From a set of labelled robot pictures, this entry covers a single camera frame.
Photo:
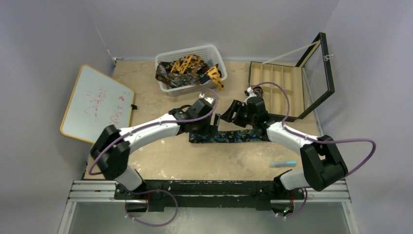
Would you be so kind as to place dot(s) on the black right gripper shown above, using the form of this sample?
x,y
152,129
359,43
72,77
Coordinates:
x,y
236,111

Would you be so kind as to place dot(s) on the yellow framed whiteboard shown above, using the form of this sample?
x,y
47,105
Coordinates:
x,y
97,100

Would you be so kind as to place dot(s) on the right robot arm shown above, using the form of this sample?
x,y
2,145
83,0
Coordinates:
x,y
322,163

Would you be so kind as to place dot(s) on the aluminium frame rail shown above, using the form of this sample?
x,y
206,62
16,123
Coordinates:
x,y
180,151

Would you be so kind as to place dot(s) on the rolled cat pattern tie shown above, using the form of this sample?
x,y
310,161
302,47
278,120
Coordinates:
x,y
258,91

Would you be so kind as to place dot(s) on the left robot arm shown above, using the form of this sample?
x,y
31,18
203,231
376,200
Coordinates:
x,y
113,147

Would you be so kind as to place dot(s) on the light blue marker pen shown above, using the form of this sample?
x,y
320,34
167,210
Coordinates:
x,y
281,164

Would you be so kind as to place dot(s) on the white plastic basket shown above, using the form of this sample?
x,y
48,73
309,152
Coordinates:
x,y
208,53

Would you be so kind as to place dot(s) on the dark brown patterned tie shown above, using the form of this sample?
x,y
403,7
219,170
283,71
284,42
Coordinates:
x,y
191,76

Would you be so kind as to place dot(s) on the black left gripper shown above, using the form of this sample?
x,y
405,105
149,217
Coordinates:
x,y
207,129

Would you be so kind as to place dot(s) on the navy blue shell pattern tie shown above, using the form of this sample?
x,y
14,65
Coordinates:
x,y
235,136

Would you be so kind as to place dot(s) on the black tie display box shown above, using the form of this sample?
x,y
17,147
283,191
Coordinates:
x,y
296,90

